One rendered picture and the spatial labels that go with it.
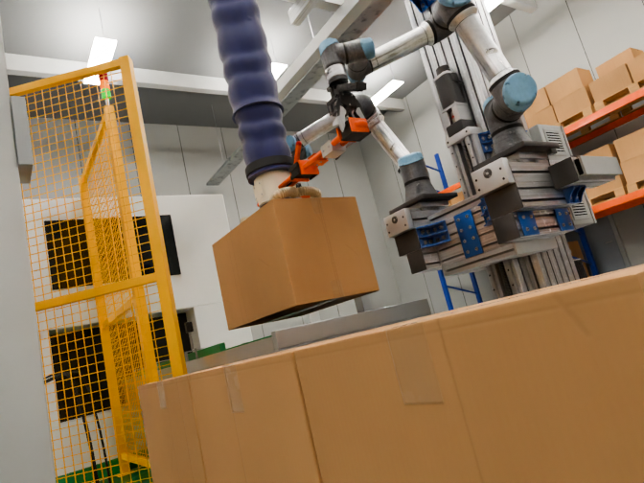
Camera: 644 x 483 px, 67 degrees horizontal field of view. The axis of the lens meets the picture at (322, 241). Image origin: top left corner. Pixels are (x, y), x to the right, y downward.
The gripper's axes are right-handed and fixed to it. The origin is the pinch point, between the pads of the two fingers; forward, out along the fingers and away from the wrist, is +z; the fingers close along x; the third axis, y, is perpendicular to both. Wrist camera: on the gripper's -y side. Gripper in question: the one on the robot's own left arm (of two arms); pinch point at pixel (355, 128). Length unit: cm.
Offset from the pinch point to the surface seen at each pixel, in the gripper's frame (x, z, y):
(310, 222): 6.3, 23.3, 30.9
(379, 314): -8, 63, 23
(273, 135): 1, -23, 50
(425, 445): 78, 77, -85
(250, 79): 6, -50, 50
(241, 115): 10, -36, 57
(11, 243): 100, 6, 89
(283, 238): 19.5, 28.4, 30.4
